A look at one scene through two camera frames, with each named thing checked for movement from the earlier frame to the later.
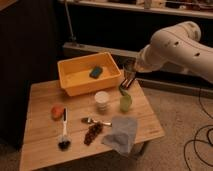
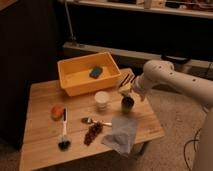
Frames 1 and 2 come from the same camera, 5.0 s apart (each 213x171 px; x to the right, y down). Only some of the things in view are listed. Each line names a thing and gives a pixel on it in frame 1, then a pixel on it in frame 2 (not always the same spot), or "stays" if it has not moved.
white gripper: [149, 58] to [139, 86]
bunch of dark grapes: [92, 132] stays
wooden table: [60, 129] stays
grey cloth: [123, 136] stays
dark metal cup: [129, 67] to [127, 103]
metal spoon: [90, 120] stays
